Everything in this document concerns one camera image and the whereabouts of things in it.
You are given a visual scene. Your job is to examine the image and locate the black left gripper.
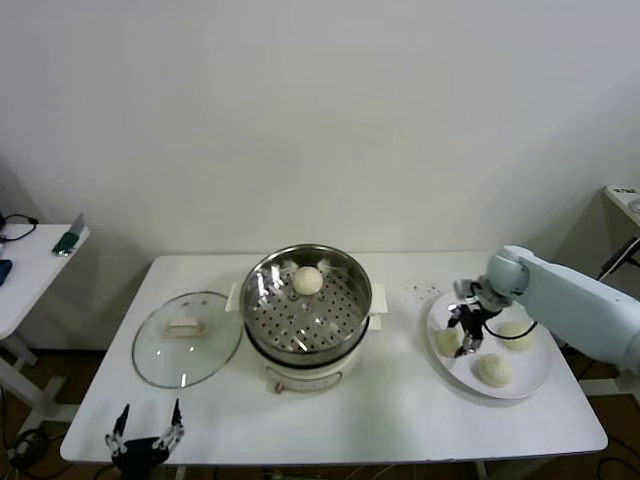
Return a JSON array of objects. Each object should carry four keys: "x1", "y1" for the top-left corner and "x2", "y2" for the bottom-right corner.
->
[{"x1": 104, "y1": 398, "x2": 187, "y2": 480}]

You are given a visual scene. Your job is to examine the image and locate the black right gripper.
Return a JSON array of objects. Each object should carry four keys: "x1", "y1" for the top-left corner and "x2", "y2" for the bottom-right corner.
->
[{"x1": 445, "y1": 301, "x2": 494, "y2": 360}]

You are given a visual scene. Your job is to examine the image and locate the white steamed baozi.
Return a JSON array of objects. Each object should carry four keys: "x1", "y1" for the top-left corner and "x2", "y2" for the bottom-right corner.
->
[
  {"x1": 473, "y1": 353, "x2": 514, "y2": 388},
  {"x1": 292, "y1": 266, "x2": 324, "y2": 297},
  {"x1": 499, "y1": 322, "x2": 536, "y2": 352},
  {"x1": 437, "y1": 328, "x2": 464, "y2": 359}
]

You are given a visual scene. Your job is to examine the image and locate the round glass lid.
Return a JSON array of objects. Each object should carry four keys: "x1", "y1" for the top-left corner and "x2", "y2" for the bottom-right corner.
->
[{"x1": 131, "y1": 291, "x2": 245, "y2": 390}]

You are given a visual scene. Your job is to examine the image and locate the stainless steel steamer basket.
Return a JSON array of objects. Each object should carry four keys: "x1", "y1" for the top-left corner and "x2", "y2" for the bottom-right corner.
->
[{"x1": 225, "y1": 243, "x2": 390, "y2": 354}]

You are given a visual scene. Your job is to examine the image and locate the scattered brown crumbs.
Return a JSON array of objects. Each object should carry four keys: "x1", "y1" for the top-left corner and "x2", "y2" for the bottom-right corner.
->
[{"x1": 402, "y1": 282, "x2": 441, "y2": 304}]

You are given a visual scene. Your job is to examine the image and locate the white round plate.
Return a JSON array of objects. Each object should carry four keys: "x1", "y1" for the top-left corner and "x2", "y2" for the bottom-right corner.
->
[{"x1": 426, "y1": 288, "x2": 554, "y2": 400}]

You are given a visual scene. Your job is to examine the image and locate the white electric cooker base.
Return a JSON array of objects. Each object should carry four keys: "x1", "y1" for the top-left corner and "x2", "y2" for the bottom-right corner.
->
[{"x1": 243, "y1": 312, "x2": 386, "y2": 396}]

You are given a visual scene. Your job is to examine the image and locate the white side table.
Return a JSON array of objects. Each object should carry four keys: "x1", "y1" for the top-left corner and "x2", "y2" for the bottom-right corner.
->
[{"x1": 0, "y1": 223, "x2": 92, "y2": 436}]

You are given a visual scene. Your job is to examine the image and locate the green flat device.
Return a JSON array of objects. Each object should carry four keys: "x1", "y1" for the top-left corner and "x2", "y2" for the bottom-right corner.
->
[{"x1": 52, "y1": 213, "x2": 85, "y2": 257}]

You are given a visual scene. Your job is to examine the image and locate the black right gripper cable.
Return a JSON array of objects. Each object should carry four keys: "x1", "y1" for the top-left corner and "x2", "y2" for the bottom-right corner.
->
[{"x1": 480, "y1": 319, "x2": 540, "y2": 341}]

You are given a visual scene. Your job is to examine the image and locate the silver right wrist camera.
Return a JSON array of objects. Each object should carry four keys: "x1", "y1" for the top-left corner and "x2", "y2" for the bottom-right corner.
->
[{"x1": 452, "y1": 277, "x2": 477, "y2": 302}]

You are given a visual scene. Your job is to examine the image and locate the black floor cable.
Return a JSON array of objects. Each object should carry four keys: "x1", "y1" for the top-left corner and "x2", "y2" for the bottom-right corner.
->
[{"x1": 0, "y1": 384, "x2": 54, "y2": 474}]

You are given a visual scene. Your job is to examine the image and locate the thin black cable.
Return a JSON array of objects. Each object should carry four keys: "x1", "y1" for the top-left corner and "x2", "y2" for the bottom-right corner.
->
[{"x1": 0, "y1": 213, "x2": 39, "y2": 246}]

